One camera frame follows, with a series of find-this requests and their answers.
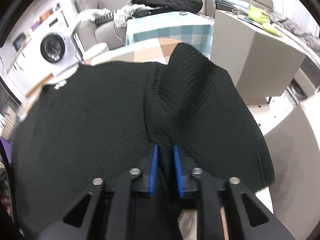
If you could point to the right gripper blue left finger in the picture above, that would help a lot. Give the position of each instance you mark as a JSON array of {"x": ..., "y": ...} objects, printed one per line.
[{"x": 145, "y": 175}]

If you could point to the yellow-green toy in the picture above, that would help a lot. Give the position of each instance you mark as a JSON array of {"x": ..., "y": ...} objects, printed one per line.
[{"x": 261, "y": 17}]

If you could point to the white round stool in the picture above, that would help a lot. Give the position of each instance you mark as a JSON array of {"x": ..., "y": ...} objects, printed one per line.
[{"x": 94, "y": 51}]

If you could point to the grey sofa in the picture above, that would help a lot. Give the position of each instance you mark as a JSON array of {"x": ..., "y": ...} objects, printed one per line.
[{"x": 102, "y": 29}]

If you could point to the light blue blanket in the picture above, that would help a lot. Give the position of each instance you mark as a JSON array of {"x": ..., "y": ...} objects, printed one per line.
[{"x": 87, "y": 15}]

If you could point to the grey crumpled cloth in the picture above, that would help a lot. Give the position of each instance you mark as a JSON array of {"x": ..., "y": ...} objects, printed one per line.
[{"x": 308, "y": 38}]

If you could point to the light grey garment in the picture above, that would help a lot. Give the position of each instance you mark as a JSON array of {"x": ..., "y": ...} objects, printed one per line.
[{"x": 123, "y": 14}]

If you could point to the black knit sweater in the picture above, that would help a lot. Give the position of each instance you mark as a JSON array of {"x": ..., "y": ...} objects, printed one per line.
[{"x": 105, "y": 119}]

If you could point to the white washing machine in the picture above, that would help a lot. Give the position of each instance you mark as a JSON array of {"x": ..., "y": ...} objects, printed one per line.
[{"x": 50, "y": 49}]

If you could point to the grey cardboard box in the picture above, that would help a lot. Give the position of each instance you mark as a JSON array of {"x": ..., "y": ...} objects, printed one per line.
[{"x": 260, "y": 64}]

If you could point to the teal checkered small table cloth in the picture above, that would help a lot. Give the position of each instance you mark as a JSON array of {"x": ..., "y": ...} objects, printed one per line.
[{"x": 196, "y": 30}]

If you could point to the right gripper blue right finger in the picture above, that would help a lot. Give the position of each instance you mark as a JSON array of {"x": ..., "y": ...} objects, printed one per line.
[{"x": 187, "y": 180}]

